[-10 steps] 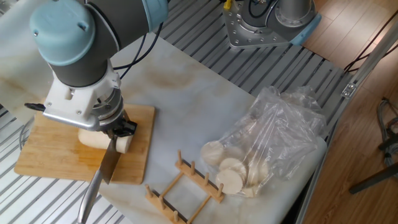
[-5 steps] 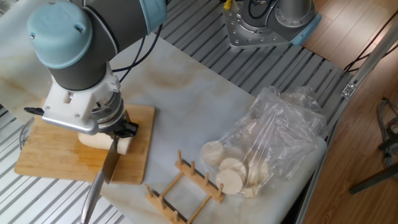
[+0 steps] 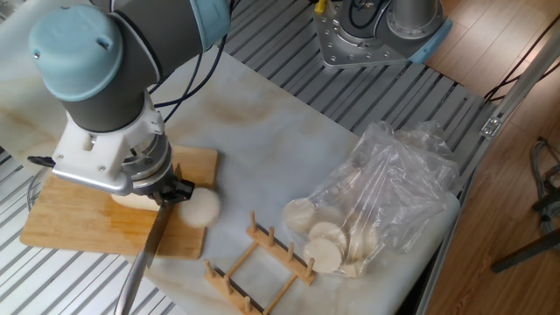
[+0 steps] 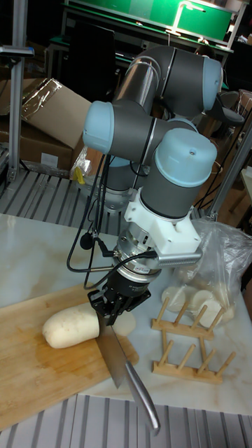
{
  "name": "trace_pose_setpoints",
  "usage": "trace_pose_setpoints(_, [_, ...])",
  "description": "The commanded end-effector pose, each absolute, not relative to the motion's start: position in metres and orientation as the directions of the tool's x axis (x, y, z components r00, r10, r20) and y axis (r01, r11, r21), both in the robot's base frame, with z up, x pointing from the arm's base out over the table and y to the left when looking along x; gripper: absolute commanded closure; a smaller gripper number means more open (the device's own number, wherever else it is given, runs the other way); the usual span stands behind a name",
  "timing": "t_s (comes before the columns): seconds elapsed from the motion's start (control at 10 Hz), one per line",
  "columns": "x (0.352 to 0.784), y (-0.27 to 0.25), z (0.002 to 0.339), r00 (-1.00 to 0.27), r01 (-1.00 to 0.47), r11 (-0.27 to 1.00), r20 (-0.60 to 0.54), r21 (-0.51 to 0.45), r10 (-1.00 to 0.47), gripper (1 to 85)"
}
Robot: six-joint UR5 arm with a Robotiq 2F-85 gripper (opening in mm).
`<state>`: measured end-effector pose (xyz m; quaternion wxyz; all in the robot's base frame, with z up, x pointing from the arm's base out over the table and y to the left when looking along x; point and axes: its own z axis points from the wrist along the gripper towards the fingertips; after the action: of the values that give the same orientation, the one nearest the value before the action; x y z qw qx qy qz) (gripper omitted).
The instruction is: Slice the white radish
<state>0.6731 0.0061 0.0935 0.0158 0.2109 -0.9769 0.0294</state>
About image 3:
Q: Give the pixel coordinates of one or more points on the wooden peg rack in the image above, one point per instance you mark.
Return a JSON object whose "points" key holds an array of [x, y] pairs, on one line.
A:
{"points": [[280, 253]]}

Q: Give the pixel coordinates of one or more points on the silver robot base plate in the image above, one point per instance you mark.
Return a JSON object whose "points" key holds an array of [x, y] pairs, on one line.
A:
{"points": [[337, 44]]}

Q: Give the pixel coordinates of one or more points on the black metal stand leg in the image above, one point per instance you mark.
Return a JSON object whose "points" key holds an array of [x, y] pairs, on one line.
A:
{"points": [[525, 251]]}

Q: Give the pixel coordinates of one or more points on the white radish slice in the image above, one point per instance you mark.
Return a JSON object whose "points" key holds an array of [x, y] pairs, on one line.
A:
{"points": [[299, 216], [352, 269], [328, 232], [200, 209], [363, 242], [323, 256]]}

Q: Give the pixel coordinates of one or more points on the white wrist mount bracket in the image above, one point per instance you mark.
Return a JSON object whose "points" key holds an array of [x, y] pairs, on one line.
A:
{"points": [[92, 157]]}

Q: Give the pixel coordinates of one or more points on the small yellow object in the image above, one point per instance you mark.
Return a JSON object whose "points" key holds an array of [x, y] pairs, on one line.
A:
{"points": [[320, 5]]}

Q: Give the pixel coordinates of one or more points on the clear plastic bag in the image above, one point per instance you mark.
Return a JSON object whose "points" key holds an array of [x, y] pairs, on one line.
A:
{"points": [[394, 184]]}

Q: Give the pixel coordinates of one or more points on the aluminium frame beam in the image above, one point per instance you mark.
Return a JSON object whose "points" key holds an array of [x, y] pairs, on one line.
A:
{"points": [[525, 85]]}

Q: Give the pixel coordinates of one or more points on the large white radish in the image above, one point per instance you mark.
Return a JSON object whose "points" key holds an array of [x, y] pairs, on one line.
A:
{"points": [[135, 202]]}

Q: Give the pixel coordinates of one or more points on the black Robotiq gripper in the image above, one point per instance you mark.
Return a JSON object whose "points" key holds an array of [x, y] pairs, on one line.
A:
{"points": [[163, 189]]}

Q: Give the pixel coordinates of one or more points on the steel cleaver knife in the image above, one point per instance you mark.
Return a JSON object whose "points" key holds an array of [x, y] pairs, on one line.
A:
{"points": [[155, 236]]}

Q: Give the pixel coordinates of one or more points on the silver corner bracket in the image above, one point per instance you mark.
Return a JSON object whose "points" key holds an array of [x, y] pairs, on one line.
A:
{"points": [[490, 127]]}

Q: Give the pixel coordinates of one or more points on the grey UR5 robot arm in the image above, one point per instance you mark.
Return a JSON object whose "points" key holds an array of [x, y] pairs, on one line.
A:
{"points": [[109, 114]]}

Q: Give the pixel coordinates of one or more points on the bamboo cutting board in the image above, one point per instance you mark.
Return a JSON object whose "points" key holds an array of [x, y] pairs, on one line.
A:
{"points": [[65, 227]]}

